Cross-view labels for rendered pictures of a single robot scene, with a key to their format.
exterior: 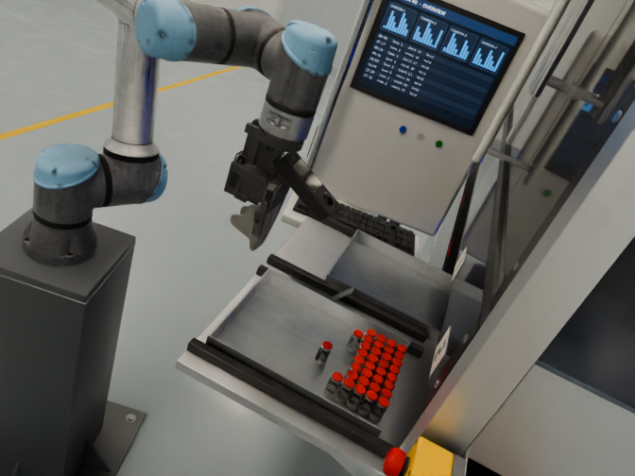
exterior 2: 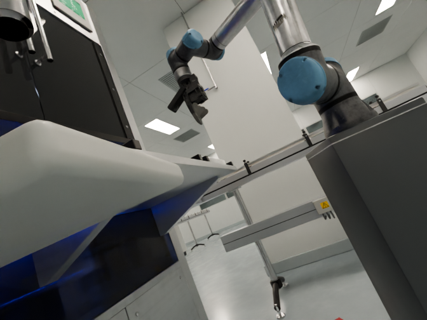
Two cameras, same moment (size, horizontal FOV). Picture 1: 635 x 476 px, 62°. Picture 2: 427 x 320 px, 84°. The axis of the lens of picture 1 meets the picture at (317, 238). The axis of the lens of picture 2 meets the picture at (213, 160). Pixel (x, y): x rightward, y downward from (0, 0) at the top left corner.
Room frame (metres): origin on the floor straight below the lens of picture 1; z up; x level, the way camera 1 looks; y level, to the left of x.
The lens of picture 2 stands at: (1.65, 0.21, 0.73)
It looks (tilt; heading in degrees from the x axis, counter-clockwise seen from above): 12 degrees up; 188
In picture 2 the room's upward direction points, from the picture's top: 23 degrees counter-clockwise
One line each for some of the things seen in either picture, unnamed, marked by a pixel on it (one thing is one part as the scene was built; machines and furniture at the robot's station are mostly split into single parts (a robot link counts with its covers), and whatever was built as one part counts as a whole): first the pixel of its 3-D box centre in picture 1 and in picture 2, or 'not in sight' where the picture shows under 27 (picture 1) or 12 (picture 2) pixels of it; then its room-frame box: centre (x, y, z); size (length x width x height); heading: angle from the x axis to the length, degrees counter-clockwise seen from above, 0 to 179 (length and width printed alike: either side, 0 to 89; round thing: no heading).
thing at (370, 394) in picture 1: (378, 375); not in sight; (0.75, -0.20, 0.91); 0.18 x 0.02 x 0.05; 171
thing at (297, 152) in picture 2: not in sight; (277, 156); (-0.12, 0.41, 0.92); 1.90 x 0.15 x 0.16; 81
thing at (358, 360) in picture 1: (356, 364); not in sight; (0.76, -0.16, 0.91); 0.18 x 0.02 x 0.05; 171
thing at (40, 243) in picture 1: (61, 227); (344, 116); (0.89, 0.53, 0.84); 0.15 x 0.15 x 0.10
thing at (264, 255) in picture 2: not in sight; (255, 236); (-0.18, 0.02, 0.46); 0.09 x 0.09 x 0.77; 81
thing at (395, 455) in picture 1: (398, 464); not in sight; (0.50, -0.22, 1.00); 0.04 x 0.04 x 0.04; 81
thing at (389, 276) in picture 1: (403, 285); not in sight; (1.09, -0.24, 0.90); 0.34 x 0.26 x 0.04; 81
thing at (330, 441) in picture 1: (354, 318); (144, 195); (0.93, -0.14, 0.87); 0.70 x 0.48 x 0.02; 171
